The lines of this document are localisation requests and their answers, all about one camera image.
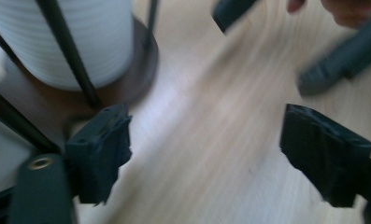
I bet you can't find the black wire cup holder rack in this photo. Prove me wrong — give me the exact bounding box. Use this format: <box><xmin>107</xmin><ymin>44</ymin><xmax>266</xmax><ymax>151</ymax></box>
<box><xmin>0</xmin><ymin>0</ymin><xmax>161</xmax><ymax>157</ymax></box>

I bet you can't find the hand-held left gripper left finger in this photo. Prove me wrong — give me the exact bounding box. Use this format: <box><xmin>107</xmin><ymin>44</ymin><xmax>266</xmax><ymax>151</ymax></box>
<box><xmin>64</xmin><ymin>104</ymin><xmax>133</xmax><ymax>206</ymax></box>

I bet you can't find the tall white paper cup stack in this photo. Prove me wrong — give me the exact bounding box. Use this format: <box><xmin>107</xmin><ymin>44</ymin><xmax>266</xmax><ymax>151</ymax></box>
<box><xmin>0</xmin><ymin>0</ymin><xmax>135</xmax><ymax>91</ymax></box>

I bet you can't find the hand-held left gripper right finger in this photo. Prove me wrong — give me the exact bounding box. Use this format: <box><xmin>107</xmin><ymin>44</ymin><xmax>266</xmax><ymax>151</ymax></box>
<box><xmin>279</xmin><ymin>104</ymin><xmax>371</xmax><ymax>208</ymax></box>

